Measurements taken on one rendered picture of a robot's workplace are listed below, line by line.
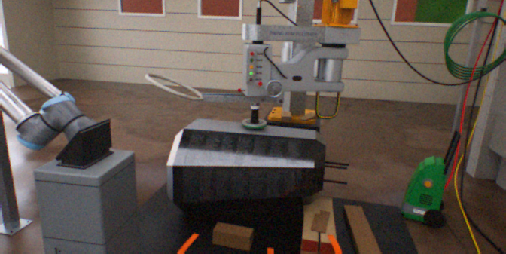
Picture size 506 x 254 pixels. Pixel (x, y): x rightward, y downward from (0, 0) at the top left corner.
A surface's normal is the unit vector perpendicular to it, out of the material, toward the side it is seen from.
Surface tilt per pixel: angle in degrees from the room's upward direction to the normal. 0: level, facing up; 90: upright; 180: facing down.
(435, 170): 90
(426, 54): 90
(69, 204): 90
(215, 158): 45
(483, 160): 90
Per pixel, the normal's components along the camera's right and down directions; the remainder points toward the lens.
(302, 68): 0.19, 0.26
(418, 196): -0.45, 0.21
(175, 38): -0.15, 0.25
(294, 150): -0.07, -0.51
